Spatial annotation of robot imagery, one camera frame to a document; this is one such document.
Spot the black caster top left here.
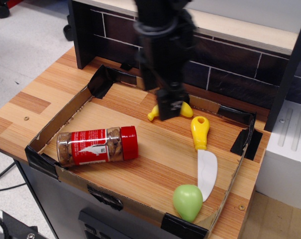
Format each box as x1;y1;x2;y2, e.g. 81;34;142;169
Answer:
0;0;10;19

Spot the red lidded spice bottle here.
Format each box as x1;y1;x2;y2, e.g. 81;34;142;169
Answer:
57;126;138;167

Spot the black chair caster wheel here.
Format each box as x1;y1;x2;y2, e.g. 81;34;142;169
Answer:
63;15;74;41

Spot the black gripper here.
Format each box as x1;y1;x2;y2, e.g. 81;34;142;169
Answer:
134;9;196;121

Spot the green toy pear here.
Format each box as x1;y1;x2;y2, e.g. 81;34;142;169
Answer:
173;184;203;223

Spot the black device under table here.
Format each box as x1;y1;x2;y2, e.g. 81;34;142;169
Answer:
78;211;132;239

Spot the white grooved block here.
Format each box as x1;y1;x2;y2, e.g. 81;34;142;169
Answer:
256;101;301;209

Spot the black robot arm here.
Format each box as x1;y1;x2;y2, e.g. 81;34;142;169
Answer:
134;0;196;120

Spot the yellow toy banana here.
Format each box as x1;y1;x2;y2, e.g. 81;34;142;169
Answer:
147;102;194;121

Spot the yellow handled toy knife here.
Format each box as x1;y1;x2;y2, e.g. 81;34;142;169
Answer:
191;116;218;202

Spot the black cable on floor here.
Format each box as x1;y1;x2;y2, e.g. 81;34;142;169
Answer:
0;163;26;192

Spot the dark brick pattern shelf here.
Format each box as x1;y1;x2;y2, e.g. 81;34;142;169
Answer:
69;0;301;131

